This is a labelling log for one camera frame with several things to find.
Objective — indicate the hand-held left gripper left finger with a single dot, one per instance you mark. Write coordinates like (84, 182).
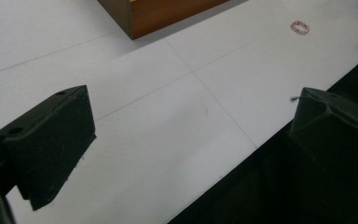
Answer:
(48, 143)

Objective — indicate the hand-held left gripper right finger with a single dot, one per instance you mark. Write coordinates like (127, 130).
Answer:
(335, 137)

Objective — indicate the brown wooden box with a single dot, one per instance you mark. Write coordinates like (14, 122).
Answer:
(155, 14)

